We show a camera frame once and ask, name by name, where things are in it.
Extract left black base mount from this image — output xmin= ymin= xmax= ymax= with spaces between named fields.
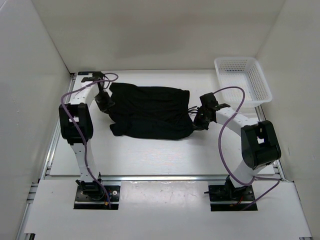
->
xmin=73 ymin=180 xmax=121 ymax=210

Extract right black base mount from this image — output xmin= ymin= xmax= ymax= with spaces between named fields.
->
xmin=204 ymin=177 xmax=258 ymax=212

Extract aluminium front rail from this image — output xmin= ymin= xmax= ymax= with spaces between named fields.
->
xmin=44 ymin=173 xmax=281 ymax=182

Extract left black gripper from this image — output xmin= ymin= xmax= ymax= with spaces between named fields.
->
xmin=93 ymin=91 xmax=114 ymax=115

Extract white plastic mesh basket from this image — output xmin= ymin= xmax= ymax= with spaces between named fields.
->
xmin=214 ymin=56 xmax=273 ymax=109

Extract black shorts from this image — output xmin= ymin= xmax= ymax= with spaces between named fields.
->
xmin=109 ymin=83 xmax=194 ymax=140

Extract dark label sticker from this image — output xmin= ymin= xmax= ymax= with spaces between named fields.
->
xmin=77 ymin=71 xmax=93 ymax=76

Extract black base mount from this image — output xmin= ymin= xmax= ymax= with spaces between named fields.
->
xmin=73 ymin=180 xmax=121 ymax=210
xmin=204 ymin=177 xmax=258 ymax=212

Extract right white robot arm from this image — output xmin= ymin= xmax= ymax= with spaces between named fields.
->
xmin=193 ymin=92 xmax=282 ymax=200

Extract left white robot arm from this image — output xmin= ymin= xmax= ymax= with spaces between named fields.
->
xmin=58 ymin=71 xmax=119 ymax=202

